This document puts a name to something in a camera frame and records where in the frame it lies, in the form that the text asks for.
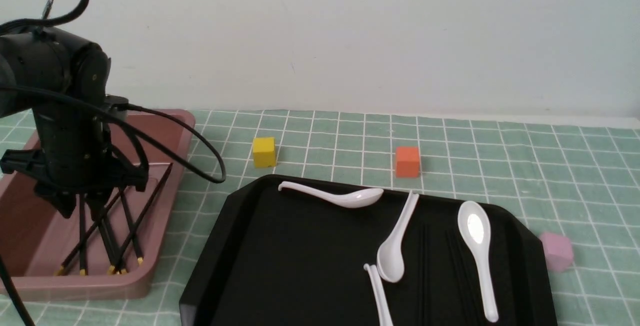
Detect white spoon middle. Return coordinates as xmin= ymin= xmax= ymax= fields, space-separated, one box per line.
xmin=376 ymin=191 xmax=419 ymax=283

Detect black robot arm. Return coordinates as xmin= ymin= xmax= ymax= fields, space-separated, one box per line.
xmin=0 ymin=26 xmax=149 ymax=218

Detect white spoon bottom handle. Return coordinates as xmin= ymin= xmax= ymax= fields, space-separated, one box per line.
xmin=363 ymin=263 xmax=393 ymax=326

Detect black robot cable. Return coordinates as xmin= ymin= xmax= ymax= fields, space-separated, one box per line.
xmin=0 ymin=0 xmax=227 ymax=326

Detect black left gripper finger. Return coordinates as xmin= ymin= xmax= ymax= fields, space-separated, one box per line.
xmin=39 ymin=186 xmax=77 ymax=219

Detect green grid table mat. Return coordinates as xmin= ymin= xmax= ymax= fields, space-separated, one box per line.
xmin=26 ymin=110 xmax=640 ymax=326

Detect white spoon top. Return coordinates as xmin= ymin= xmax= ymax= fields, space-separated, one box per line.
xmin=278 ymin=181 xmax=385 ymax=209

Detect yellow cube block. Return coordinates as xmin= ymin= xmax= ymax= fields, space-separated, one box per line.
xmin=252 ymin=137 xmax=277 ymax=168

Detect pink plastic bin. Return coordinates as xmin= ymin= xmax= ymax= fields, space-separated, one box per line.
xmin=0 ymin=109 xmax=197 ymax=302

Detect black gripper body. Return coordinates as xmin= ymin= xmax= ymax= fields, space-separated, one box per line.
xmin=1 ymin=101 xmax=149 ymax=201

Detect white spoon right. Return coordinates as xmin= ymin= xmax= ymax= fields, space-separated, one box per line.
xmin=457 ymin=201 xmax=499 ymax=323

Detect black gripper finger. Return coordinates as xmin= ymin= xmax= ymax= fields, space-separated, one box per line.
xmin=84 ymin=192 xmax=112 ymax=222

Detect orange cube block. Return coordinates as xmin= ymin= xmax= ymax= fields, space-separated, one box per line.
xmin=395 ymin=146 xmax=421 ymax=178

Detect black plastic tray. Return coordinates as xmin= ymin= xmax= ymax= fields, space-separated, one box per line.
xmin=179 ymin=174 xmax=558 ymax=326

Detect black chopstick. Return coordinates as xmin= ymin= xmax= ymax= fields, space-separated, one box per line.
xmin=89 ymin=206 xmax=121 ymax=275
xmin=98 ymin=214 xmax=128 ymax=275
xmin=109 ymin=164 xmax=173 ymax=272
xmin=252 ymin=217 xmax=308 ymax=326
xmin=118 ymin=188 xmax=144 ymax=265
xmin=78 ymin=194 xmax=87 ymax=276

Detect pink cube block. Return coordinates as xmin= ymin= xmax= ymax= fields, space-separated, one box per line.
xmin=539 ymin=232 xmax=575 ymax=272

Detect black chopstick crossing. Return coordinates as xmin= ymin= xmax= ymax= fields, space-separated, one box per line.
xmin=54 ymin=196 xmax=120 ymax=276

